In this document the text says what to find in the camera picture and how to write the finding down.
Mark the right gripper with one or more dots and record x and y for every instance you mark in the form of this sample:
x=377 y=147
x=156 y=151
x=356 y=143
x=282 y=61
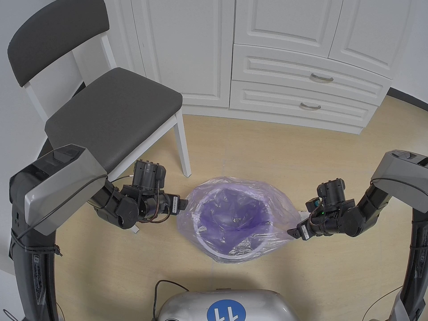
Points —
x=317 y=226

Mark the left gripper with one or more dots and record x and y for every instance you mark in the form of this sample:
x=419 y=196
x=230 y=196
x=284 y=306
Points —
x=163 y=206

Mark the purple plastic bag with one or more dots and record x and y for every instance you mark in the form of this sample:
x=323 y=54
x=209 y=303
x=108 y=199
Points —
x=234 y=212

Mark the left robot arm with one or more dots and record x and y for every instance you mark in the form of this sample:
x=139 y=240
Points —
x=60 y=186

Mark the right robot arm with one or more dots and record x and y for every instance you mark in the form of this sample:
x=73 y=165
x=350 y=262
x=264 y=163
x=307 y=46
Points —
x=398 y=179

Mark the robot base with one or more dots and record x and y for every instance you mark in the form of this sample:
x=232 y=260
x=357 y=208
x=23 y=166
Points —
x=227 y=306

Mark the white trash bin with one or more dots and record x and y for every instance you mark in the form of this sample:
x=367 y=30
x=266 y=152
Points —
x=217 y=251

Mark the grey and white chair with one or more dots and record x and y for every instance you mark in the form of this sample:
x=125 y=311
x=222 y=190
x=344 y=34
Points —
x=110 y=119

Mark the white wardrobe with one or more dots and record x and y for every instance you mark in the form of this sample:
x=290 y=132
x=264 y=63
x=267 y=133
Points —
x=187 y=28

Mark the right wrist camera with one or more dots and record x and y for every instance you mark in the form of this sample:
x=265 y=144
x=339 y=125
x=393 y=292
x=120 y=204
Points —
x=314 y=206

